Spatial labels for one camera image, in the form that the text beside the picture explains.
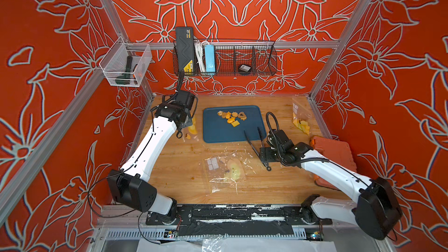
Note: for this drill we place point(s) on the clear bag with yellow toys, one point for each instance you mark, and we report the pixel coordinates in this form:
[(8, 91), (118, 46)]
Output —
[(226, 171)]

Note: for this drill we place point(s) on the blue plastic tray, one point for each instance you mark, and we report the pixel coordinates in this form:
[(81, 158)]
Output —
[(217, 130)]

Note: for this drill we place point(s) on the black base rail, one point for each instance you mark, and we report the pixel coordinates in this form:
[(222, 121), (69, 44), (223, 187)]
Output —
[(196, 222)]

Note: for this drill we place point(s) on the orange tool case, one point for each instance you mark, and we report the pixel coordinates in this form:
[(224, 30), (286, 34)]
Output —
[(337, 151)]

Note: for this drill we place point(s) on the square waffle yellow cookie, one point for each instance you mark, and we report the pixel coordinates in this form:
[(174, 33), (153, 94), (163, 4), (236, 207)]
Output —
[(235, 123)]

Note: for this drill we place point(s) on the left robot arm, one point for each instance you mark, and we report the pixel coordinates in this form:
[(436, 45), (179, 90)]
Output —
[(130, 185)]

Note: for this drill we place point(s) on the light blue box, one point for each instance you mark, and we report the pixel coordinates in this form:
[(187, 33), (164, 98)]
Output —
[(209, 52)]

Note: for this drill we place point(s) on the dark green screwdriver handle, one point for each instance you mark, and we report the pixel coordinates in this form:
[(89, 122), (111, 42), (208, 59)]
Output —
[(125, 78)]

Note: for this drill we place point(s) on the clear resealable bag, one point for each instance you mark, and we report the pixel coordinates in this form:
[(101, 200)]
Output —
[(190, 133), (301, 115)]

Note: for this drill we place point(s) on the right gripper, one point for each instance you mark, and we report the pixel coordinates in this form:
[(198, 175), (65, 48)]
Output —
[(267, 157)]

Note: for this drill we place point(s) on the black box with yellow label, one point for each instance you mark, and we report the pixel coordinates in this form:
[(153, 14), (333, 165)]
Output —
[(185, 50)]

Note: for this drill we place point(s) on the heart hole brown cookie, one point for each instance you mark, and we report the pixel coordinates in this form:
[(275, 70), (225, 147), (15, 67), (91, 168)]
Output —
[(242, 116)]

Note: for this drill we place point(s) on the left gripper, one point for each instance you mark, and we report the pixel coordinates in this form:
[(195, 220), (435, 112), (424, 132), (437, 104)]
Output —
[(191, 121)]

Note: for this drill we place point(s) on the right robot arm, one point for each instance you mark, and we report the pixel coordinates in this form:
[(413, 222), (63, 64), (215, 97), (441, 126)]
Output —
[(372, 204)]

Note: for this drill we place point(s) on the clear acrylic bin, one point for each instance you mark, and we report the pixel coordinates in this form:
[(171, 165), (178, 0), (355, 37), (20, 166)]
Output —
[(125, 64)]

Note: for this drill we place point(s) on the black wire basket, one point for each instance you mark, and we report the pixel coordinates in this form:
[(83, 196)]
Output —
[(229, 54)]

